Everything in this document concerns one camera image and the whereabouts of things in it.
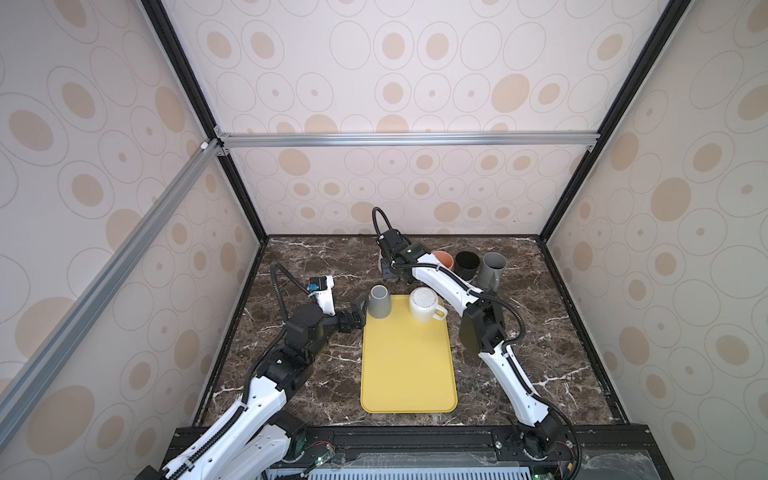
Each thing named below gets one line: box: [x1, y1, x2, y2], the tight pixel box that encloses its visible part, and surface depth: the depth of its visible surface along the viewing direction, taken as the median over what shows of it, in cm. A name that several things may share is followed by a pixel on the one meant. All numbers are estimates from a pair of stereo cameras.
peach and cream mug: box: [433, 250, 454, 269], surface depth 104 cm
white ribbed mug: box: [409, 286, 448, 323], surface depth 94 cm
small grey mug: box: [368, 284, 392, 319], surface depth 94 cm
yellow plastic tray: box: [360, 295, 458, 413], surface depth 87 cm
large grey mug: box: [479, 252, 508, 291], surface depth 101 cm
